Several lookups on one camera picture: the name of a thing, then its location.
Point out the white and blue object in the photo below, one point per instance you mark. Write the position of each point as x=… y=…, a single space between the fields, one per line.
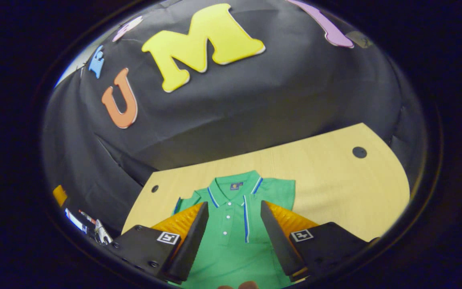
x=74 y=220

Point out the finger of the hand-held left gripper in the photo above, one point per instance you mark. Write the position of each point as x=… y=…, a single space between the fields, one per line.
x=59 y=195

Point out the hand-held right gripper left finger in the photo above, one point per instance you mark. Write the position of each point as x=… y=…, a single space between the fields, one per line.
x=189 y=249

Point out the green T-shirt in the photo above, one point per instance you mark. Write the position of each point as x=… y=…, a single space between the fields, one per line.
x=235 y=249

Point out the silver metal clamp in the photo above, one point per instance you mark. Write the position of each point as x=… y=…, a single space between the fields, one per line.
x=102 y=233

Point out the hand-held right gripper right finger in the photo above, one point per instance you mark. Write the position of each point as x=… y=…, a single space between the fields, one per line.
x=281 y=245

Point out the black backdrop cloth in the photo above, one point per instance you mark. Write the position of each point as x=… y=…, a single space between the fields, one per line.
x=255 y=100

